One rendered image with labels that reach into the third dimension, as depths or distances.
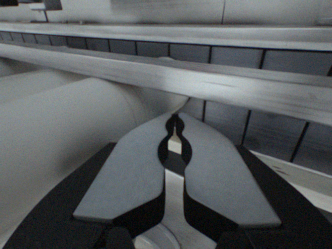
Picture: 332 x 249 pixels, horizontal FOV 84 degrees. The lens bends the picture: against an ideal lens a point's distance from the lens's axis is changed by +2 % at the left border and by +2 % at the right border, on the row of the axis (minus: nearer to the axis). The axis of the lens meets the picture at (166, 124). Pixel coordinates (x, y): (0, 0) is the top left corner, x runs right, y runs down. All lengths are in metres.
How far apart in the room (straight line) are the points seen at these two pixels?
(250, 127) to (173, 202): 0.17
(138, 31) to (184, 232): 0.28
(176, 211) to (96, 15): 0.30
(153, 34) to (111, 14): 0.11
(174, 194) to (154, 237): 0.10
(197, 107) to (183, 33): 0.07
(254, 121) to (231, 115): 0.02
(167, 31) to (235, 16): 0.07
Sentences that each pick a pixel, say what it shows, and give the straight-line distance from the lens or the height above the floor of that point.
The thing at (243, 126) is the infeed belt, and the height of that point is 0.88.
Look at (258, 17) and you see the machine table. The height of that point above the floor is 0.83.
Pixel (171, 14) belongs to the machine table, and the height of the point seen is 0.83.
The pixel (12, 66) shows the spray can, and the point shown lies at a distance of 0.24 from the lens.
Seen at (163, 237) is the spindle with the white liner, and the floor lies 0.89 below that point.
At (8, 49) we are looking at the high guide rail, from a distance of 0.21.
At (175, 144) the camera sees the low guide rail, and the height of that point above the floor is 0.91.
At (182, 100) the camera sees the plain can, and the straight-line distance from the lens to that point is 0.16.
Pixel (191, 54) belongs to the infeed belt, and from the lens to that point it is 0.17.
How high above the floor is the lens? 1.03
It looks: 47 degrees down
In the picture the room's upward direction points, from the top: 129 degrees counter-clockwise
